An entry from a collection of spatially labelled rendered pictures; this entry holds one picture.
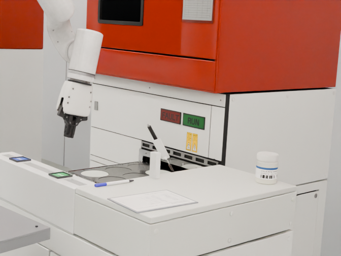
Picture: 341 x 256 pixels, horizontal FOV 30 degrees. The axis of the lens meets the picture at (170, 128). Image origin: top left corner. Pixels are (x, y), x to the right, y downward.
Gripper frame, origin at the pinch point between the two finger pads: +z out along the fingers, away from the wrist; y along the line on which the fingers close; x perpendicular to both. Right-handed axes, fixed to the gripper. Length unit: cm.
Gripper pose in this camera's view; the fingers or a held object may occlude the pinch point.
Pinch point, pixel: (69, 130)
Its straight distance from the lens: 199.3
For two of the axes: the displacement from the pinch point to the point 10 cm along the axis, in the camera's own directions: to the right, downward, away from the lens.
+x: 6.7, 1.6, -7.3
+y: -7.1, -1.3, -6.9
